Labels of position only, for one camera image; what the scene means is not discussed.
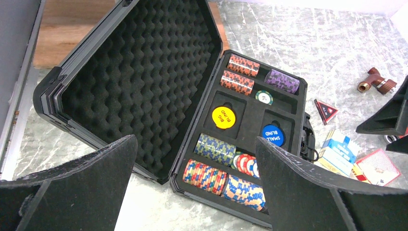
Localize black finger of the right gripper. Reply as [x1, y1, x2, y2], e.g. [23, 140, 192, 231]
[356, 77, 408, 154]

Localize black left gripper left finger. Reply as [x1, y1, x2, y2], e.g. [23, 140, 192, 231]
[0, 135, 138, 231]

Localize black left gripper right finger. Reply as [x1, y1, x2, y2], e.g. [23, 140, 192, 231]
[255, 138, 408, 231]

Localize red card deck box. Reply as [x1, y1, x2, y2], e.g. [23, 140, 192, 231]
[352, 149, 401, 186]

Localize blue white card deck box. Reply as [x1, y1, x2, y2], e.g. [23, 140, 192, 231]
[318, 129, 362, 178]

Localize brown pipe fitting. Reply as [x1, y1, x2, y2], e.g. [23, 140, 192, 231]
[357, 67, 397, 95]

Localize red white loose chips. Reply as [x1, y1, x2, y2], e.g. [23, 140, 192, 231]
[230, 152, 260, 179]

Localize red triangular all-in marker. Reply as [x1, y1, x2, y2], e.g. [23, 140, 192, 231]
[314, 99, 339, 125]

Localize orange blue chip stack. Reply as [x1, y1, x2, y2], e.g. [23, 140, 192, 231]
[220, 174, 266, 211]

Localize blue small blind button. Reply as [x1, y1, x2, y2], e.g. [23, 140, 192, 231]
[261, 124, 285, 146]

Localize red yellow blue chip stack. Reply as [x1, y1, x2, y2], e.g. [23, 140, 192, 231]
[182, 159, 228, 196]

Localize green white single chip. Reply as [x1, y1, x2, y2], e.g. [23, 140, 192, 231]
[255, 90, 273, 105]

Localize yellow big blind button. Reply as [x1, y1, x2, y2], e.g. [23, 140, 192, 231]
[212, 106, 236, 129]

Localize purple chip stack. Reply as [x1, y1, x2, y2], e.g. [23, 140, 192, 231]
[264, 69, 300, 94]

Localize orange black chip stack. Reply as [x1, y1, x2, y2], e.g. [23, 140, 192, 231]
[220, 71, 255, 96]
[227, 54, 260, 77]

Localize black poker chip case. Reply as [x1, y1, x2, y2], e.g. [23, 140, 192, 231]
[33, 0, 315, 229]

